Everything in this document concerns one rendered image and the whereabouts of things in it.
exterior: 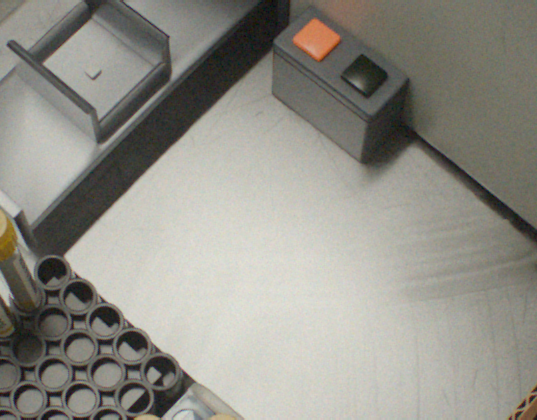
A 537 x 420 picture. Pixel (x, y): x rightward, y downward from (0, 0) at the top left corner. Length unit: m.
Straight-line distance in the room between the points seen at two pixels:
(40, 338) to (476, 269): 0.21
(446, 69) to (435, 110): 0.04
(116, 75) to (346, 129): 0.11
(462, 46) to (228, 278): 0.16
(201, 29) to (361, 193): 0.11
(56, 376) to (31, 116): 0.12
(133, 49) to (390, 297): 0.17
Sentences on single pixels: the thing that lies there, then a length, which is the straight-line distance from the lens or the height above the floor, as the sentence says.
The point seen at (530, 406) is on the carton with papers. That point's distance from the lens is 0.42.
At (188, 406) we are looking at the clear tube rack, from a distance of 0.49.
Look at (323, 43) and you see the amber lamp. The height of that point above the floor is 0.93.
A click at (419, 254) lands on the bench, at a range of 0.58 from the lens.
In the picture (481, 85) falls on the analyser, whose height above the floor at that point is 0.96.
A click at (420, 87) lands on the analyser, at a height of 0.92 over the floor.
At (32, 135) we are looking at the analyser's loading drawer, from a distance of 0.57.
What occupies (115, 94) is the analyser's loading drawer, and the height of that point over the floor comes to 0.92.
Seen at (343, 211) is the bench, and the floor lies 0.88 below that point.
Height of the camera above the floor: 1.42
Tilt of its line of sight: 67 degrees down
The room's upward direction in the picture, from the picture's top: 1 degrees clockwise
